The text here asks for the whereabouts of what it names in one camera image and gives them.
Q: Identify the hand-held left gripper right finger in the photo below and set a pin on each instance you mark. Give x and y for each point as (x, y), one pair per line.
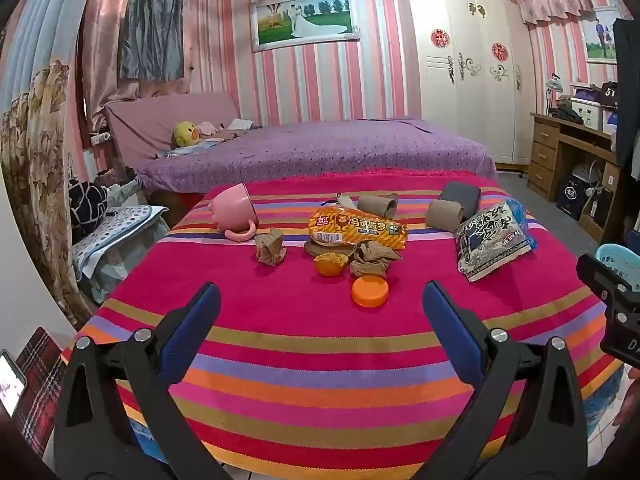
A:
(450, 330)

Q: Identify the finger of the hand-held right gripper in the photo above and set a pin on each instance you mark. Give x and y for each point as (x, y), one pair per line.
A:
(602, 280)

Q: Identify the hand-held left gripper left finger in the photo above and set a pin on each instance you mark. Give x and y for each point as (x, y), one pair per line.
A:
(195, 330)

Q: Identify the light blue plastic basket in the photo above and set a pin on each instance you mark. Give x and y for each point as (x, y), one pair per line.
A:
(617, 255)

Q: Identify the orange plastic lid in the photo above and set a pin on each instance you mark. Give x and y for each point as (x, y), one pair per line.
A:
(370, 291)

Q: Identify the black and white noodle packet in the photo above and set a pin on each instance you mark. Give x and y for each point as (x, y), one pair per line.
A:
(492, 242)

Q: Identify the blue plastic bag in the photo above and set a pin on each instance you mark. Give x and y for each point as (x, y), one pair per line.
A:
(522, 215)

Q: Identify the brown sock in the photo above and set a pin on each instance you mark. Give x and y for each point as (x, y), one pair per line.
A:
(377, 205)
(375, 257)
(270, 247)

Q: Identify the cardboard tube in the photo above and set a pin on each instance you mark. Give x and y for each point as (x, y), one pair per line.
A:
(444, 213)

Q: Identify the orange snack packet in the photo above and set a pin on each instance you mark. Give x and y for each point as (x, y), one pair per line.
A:
(357, 230)

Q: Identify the person's right hand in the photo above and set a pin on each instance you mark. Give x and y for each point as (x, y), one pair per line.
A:
(631, 397)

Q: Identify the black gift bag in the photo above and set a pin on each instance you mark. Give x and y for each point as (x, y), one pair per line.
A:
(570, 197)

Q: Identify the small cardboard box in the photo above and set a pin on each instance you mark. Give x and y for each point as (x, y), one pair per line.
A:
(611, 176)

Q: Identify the striped red blanket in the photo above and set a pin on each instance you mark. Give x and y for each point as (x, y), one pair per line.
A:
(300, 330)

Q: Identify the white fan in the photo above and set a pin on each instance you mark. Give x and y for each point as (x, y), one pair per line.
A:
(585, 172)

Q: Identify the polka dot cloth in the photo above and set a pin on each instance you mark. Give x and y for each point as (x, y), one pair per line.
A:
(115, 232)

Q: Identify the pink mug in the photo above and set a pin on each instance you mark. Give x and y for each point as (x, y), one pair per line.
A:
(235, 207)

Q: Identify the black wallet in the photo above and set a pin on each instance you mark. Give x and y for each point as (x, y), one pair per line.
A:
(462, 195)

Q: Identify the wooden desk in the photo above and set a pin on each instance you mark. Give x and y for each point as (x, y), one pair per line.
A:
(547, 155)

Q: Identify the black and white patterned bag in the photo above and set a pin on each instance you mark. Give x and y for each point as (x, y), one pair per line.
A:
(87, 207)

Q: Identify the red plaid cloth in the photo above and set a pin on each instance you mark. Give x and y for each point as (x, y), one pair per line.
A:
(42, 390)

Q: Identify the white storage box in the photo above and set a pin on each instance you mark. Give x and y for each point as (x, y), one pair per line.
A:
(590, 112)

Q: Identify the dark clothes pile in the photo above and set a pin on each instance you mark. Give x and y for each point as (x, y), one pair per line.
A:
(566, 114)

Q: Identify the dark hanging garment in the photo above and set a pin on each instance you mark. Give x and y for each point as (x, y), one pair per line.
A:
(627, 95)

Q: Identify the purple box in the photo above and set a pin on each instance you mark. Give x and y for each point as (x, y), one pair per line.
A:
(587, 93)

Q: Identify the smartphone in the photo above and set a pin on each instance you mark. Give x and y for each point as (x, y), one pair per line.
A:
(11, 382)

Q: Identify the yellow duck plush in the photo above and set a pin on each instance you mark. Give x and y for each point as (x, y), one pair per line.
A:
(186, 134)

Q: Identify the desk lamp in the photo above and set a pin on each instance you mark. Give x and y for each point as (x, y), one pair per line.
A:
(553, 87)

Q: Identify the pink plush toy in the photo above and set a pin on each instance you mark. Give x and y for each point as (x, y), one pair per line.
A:
(209, 128)

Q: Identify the white cloth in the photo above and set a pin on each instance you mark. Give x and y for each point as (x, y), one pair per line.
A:
(241, 123)

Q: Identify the white power strip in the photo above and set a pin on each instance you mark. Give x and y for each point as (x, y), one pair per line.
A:
(100, 138)

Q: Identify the pink bed headboard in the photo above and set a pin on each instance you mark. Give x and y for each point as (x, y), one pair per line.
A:
(150, 120)

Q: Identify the purple bed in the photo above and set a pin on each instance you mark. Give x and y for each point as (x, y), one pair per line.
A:
(320, 152)

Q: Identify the floral curtain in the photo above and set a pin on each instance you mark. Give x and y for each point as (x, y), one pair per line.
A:
(40, 160)

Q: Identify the white wardrobe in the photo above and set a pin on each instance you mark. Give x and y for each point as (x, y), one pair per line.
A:
(465, 75)

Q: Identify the pink curtain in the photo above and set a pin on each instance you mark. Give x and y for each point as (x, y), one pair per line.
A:
(100, 50)

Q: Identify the grey curtain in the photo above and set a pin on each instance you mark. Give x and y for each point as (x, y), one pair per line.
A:
(150, 25)

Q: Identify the framed wedding picture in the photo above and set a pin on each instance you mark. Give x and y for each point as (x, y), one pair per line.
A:
(305, 17)

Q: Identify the wall poster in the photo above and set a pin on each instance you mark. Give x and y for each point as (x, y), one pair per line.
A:
(600, 35)

